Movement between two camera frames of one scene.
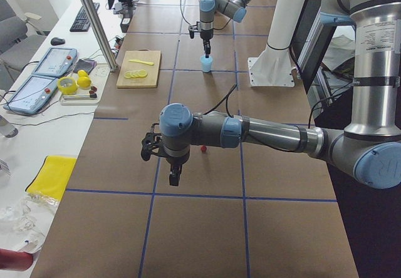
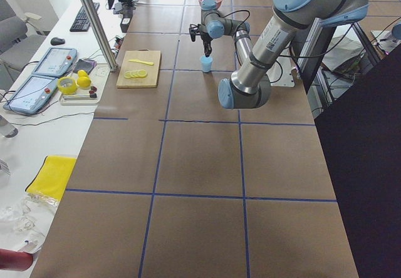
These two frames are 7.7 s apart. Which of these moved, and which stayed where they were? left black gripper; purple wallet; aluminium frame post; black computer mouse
Moved: left black gripper
Stayed: purple wallet; black computer mouse; aluminium frame post
